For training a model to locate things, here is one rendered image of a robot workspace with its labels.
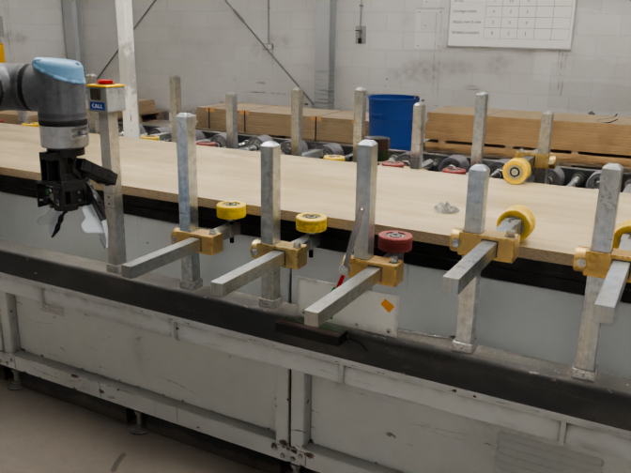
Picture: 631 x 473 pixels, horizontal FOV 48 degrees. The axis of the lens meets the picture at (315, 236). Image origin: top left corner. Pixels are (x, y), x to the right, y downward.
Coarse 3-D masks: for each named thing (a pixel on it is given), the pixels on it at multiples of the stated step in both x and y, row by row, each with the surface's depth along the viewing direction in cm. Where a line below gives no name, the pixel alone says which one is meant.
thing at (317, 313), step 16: (384, 256) 165; (400, 256) 166; (368, 272) 154; (336, 288) 144; (352, 288) 144; (368, 288) 152; (320, 304) 135; (336, 304) 138; (304, 320) 133; (320, 320) 133
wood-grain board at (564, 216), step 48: (0, 144) 284; (96, 144) 288; (144, 144) 290; (144, 192) 212; (240, 192) 208; (288, 192) 209; (336, 192) 210; (384, 192) 211; (432, 192) 212; (528, 192) 214; (576, 192) 215; (624, 192) 217; (432, 240) 171; (528, 240) 165; (576, 240) 166
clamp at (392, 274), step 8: (344, 256) 162; (352, 256) 161; (376, 256) 161; (352, 264) 160; (360, 264) 159; (368, 264) 158; (376, 264) 157; (384, 264) 156; (392, 264) 156; (400, 264) 157; (352, 272) 161; (384, 272) 157; (392, 272) 156; (400, 272) 158; (384, 280) 157; (392, 280) 156; (400, 280) 159
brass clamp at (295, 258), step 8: (256, 240) 174; (256, 248) 172; (264, 248) 171; (272, 248) 170; (280, 248) 168; (288, 248) 168; (296, 248) 168; (304, 248) 169; (256, 256) 173; (288, 256) 168; (296, 256) 167; (304, 256) 170; (288, 264) 168; (296, 264) 167; (304, 264) 171
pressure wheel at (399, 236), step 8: (384, 232) 168; (392, 232) 168; (400, 232) 168; (384, 240) 163; (392, 240) 162; (400, 240) 162; (408, 240) 163; (384, 248) 164; (392, 248) 163; (400, 248) 163; (408, 248) 164
